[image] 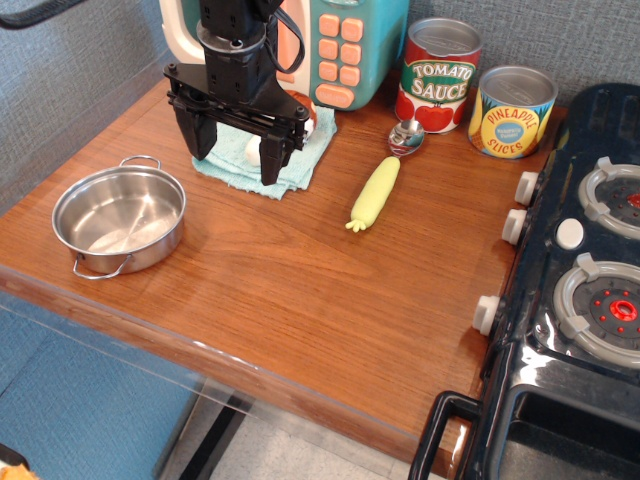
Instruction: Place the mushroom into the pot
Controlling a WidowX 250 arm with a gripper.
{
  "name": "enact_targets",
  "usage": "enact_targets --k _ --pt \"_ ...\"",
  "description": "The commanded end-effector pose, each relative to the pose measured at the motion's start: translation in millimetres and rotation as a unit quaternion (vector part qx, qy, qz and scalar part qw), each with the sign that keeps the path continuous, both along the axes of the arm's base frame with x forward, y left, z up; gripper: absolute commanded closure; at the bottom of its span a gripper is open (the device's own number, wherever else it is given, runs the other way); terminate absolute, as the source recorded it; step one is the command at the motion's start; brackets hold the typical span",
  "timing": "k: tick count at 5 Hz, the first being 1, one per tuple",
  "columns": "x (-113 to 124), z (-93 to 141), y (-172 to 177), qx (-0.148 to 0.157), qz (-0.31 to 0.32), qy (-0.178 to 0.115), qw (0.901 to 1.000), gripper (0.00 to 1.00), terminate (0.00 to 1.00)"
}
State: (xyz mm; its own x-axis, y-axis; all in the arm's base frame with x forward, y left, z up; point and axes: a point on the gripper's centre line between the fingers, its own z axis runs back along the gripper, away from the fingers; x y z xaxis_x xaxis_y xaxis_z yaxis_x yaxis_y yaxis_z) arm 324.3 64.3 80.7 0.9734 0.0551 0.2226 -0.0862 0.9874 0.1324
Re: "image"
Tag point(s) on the toy mushroom red white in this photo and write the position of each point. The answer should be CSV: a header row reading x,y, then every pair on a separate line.
x,y
252,153

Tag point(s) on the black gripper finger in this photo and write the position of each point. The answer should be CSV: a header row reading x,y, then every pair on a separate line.
x,y
199,131
274,154

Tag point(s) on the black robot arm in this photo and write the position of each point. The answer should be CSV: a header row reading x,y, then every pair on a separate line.
x,y
242,19

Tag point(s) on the yellow handled metal spoon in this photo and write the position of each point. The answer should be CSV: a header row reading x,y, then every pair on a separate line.
x,y
404,139

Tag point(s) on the tomato sauce can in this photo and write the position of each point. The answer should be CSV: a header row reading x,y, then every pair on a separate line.
x,y
440,62

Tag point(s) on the stainless steel pot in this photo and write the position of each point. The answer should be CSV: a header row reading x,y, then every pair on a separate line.
x,y
121,220

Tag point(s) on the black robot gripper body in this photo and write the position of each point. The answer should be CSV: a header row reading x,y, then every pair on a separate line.
x,y
237,86

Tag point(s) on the teal toy microwave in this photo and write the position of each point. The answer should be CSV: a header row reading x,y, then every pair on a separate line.
x,y
350,46

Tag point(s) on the black toy stove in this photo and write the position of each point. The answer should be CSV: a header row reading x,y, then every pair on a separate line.
x,y
560,380

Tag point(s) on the light blue folded cloth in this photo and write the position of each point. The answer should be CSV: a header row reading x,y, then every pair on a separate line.
x,y
236,159

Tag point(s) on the pineapple slices can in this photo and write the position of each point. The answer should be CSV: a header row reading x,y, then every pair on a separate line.
x,y
512,108

